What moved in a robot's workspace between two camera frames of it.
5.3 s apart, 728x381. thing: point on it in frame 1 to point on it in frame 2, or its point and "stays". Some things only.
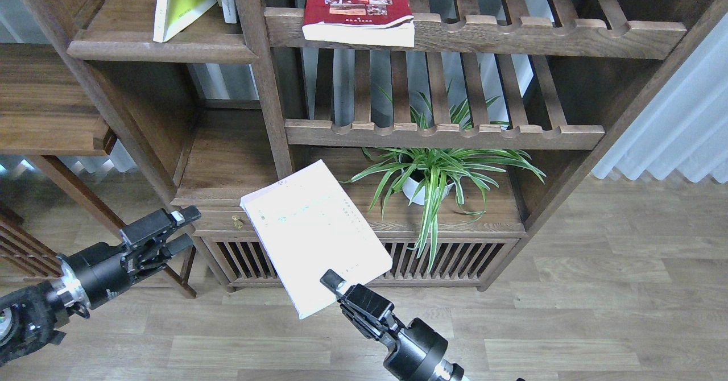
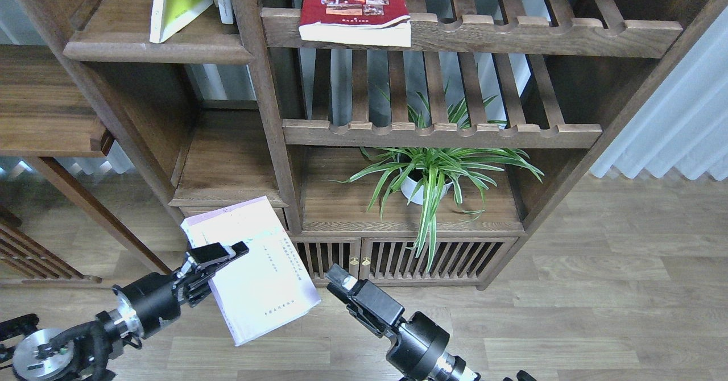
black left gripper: x=107 y=269 to x=151 y=301
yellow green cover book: x=181 y=1 stays
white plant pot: x=414 y=191 stays
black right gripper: x=416 y=351 stays
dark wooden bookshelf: x=451 y=108 stays
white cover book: x=311 y=226 to x=263 y=286
